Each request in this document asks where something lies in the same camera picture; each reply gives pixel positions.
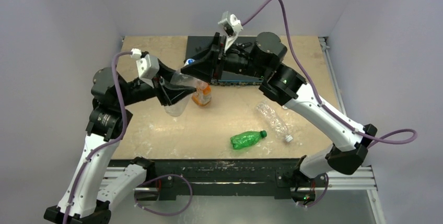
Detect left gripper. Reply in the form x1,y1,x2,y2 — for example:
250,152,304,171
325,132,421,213
118,58,196,106

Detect white blue bottle cap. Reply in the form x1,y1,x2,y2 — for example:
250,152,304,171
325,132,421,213
184,58,195,66

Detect large clear plastic bottle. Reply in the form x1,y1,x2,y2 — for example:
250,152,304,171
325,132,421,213
165,69,196,117

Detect orange label plastic bottle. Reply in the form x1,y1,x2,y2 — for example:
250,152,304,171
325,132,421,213
192,80,212,107

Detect slim clear plastic bottle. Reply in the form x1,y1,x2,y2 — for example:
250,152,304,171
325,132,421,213
255,101,294,143

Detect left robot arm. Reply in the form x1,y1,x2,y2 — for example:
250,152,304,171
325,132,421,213
44,59,192,223

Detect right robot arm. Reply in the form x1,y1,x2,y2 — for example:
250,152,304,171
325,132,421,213
181,32,377,186

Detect green plastic bottle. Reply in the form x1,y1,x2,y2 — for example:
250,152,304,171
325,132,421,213
230,130,267,150

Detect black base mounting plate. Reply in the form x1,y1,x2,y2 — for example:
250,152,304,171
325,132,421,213
104,157,326,202

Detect black network switch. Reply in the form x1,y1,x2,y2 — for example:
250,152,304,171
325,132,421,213
185,36,263,86

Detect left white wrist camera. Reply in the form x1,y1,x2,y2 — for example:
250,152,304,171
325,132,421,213
131,48,160,87

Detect black handled snips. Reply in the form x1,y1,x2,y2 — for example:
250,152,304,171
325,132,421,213
235,42,253,52

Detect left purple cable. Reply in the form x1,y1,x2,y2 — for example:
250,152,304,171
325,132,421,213
61,51,194,224

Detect purple cable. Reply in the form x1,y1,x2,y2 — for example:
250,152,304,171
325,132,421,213
240,0,418,208
61,51,194,224

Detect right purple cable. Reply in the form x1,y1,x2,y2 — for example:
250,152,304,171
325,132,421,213
240,0,418,208

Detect aluminium frame rail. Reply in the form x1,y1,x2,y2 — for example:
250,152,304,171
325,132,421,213
100,167,377,190

